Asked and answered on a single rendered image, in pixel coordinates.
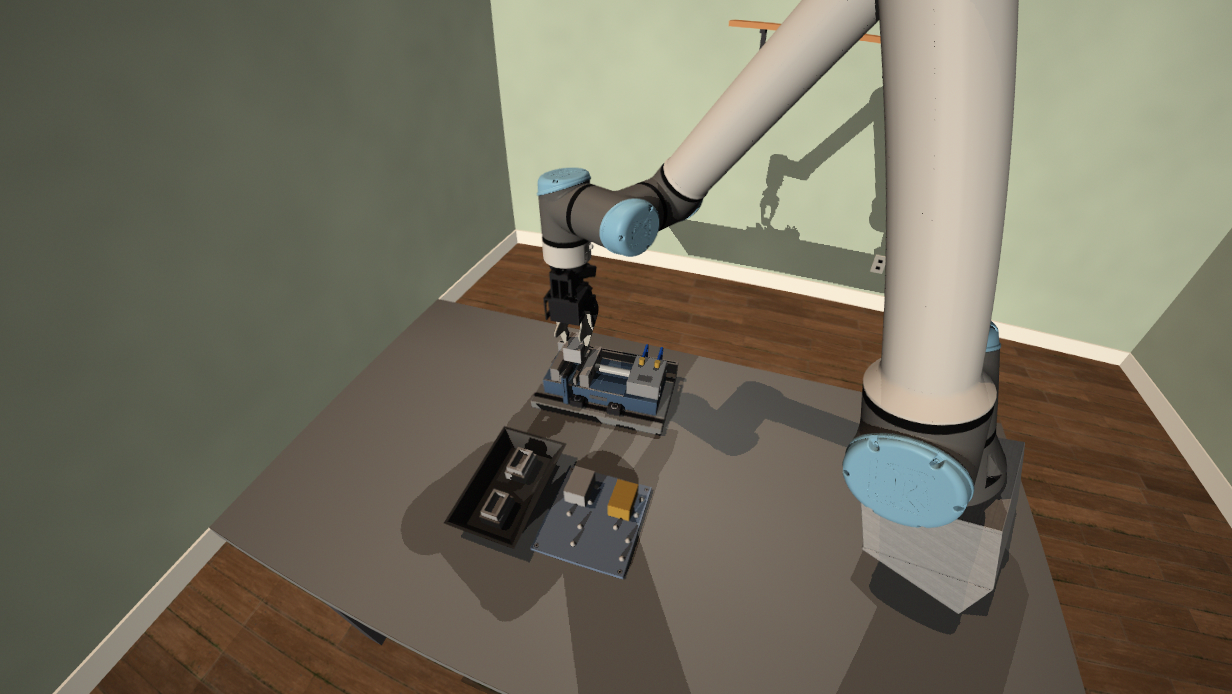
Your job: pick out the yellow rectangular block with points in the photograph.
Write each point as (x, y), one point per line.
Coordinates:
(623, 499)

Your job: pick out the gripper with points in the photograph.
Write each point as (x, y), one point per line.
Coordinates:
(582, 311)

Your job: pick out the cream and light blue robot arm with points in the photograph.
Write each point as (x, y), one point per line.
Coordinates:
(949, 72)

